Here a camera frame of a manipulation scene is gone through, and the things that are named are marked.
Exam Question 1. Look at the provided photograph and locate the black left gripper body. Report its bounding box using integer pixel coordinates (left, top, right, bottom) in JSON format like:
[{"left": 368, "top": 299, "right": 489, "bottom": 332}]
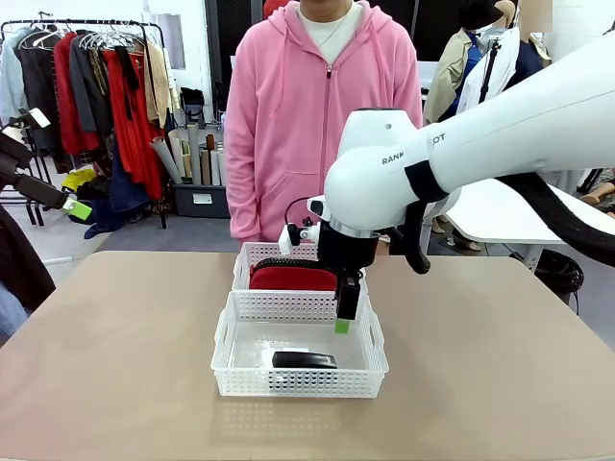
[{"left": 0, "top": 130, "right": 35, "bottom": 189}]

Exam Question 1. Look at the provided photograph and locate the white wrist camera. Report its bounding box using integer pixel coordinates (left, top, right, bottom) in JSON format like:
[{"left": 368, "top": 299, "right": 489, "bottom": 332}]
[
  {"left": 1, "top": 108, "right": 52, "bottom": 145},
  {"left": 279, "top": 222, "right": 322, "bottom": 255}
]

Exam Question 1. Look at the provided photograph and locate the mannequin with beige trench coat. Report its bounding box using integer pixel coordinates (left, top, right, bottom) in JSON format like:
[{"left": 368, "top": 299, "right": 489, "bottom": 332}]
[{"left": 423, "top": 0, "right": 504, "bottom": 125}]

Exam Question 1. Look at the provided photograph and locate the grey paper roll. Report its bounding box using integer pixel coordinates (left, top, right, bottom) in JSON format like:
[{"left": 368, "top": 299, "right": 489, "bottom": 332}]
[{"left": 151, "top": 135, "right": 185, "bottom": 185}]

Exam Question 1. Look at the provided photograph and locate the dark brown hanging garment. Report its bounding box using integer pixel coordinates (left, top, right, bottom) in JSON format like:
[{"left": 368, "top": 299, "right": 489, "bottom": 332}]
[{"left": 17, "top": 32, "right": 64, "bottom": 151}]

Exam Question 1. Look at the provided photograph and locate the blue cloth pile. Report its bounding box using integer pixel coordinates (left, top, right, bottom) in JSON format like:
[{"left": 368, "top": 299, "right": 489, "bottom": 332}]
[{"left": 84, "top": 191, "right": 146, "bottom": 240}]

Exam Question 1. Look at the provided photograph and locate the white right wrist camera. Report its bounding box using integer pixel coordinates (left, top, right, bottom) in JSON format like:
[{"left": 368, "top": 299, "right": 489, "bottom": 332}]
[{"left": 279, "top": 222, "right": 322, "bottom": 255}]

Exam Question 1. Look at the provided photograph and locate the large white perforated basket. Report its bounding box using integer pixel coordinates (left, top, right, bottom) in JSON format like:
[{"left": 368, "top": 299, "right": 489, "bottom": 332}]
[{"left": 209, "top": 289, "right": 389, "bottom": 399}]

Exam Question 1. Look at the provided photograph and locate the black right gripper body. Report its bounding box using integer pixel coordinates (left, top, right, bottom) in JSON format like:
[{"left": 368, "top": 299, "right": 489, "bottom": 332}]
[{"left": 315, "top": 221, "right": 379, "bottom": 290}]

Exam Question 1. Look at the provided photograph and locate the beige hanging garment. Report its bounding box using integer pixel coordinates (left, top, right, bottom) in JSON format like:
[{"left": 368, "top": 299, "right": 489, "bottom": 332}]
[{"left": 140, "top": 39, "right": 178, "bottom": 130}]

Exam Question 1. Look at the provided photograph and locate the yellow bag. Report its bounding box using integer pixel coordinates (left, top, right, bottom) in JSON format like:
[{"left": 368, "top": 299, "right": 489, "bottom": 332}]
[{"left": 63, "top": 168, "right": 98, "bottom": 190}]

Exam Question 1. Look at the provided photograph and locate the grey hanging coat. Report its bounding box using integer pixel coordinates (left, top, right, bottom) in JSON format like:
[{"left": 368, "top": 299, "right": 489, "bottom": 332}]
[{"left": 69, "top": 30, "right": 114, "bottom": 136}]

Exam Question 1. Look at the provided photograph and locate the light blue hanging garment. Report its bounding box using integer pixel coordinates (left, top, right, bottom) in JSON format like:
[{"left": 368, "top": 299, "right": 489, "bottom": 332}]
[{"left": 0, "top": 26, "right": 31, "bottom": 127}]

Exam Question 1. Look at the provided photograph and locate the red zippered pencil case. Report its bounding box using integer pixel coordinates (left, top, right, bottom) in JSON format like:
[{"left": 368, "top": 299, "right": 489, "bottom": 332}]
[{"left": 248, "top": 257, "right": 340, "bottom": 292}]

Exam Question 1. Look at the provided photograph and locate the black storage box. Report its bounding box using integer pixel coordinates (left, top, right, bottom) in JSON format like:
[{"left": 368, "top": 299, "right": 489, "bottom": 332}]
[{"left": 172, "top": 182, "right": 232, "bottom": 220}]

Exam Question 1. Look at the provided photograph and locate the small white perforated basket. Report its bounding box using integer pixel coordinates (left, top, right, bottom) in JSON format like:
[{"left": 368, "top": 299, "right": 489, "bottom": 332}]
[{"left": 231, "top": 242, "right": 370, "bottom": 295}]

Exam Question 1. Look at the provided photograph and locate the mannequin with white shirt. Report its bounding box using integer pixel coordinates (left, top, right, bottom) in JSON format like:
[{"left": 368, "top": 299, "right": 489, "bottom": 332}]
[{"left": 455, "top": 26, "right": 523, "bottom": 115}]

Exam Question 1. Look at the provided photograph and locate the tall white cardboard tube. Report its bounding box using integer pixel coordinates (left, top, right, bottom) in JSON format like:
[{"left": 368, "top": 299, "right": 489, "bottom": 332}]
[{"left": 185, "top": 123, "right": 203, "bottom": 186}]

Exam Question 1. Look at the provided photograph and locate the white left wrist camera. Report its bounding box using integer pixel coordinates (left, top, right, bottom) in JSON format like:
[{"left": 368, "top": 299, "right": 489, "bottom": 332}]
[{"left": 1, "top": 108, "right": 52, "bottom": 145}]

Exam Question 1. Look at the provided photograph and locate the black clothes rack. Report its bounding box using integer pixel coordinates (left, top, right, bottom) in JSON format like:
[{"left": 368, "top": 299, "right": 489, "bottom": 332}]
[{"left": 0, "top": 18, "right": 170, "bottom": 230}]

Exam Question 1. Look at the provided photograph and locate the white background table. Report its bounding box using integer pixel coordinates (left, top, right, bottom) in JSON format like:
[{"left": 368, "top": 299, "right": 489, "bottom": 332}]
[{"left": 439, "top": 180, "right": 615, "bottom": 270}]

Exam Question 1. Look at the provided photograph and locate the pink sleeved right forearm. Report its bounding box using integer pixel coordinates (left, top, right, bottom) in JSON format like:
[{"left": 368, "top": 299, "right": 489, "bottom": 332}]
[{"left": 225, "top": 158, "right": 264, "bottom": 241}]

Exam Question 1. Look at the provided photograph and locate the mannequin with navy garment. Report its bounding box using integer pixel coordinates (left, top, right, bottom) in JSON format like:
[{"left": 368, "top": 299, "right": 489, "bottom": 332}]
[{"left": 516, "top": 32, "right": 547, "bottom": 74}]

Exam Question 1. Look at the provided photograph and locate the person in pink hoodie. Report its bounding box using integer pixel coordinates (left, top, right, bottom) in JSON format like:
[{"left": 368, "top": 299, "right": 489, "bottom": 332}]
[{"left": 224, "top": 0, "right": 425, "bottom": 244}]

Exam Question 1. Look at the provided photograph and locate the thin black camera cable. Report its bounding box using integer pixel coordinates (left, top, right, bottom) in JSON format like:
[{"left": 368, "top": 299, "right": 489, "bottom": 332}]
[{"left": 283, "top": 196, "right": 314, "bottom": 228}]

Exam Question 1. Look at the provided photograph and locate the black stapler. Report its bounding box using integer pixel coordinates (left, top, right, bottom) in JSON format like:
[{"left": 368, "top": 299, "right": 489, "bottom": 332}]
[{"left": 270, "top": 351, "right": 339, "bottom": 372}]

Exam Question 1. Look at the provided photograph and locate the black right arm hose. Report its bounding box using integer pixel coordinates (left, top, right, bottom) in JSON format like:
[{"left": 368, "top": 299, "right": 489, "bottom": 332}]
[{"left": 404, "top": 161, "right": 615, "bottom": 276}]

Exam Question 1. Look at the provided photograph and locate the red hanging jacket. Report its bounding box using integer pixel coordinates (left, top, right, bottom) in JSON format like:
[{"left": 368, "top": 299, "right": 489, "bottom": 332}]
[{"left": 52, "top": 31, "right": 101, "bottom": 156}]

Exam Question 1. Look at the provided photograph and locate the black cable coil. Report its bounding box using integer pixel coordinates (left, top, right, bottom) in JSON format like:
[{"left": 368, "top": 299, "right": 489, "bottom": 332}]
[{"left": 534, "top": 249, "right": 585, "bottom": 295}]

